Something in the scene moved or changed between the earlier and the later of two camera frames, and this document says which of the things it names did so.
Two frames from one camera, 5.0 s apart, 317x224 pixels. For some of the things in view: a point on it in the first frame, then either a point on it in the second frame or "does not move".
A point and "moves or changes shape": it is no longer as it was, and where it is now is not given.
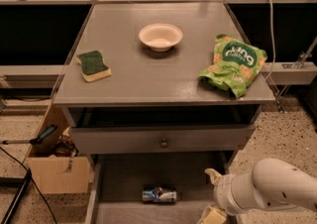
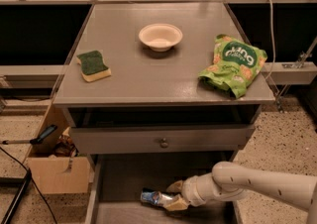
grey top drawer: x=207 y=138 does not move
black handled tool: x=34 y=141 does not move
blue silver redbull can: x=158 y=194 moves or changes shape
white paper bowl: x=160 y=37 does not move
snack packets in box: x=65 y=146 does not move
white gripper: x=223 y=188 -> x=189 y=189
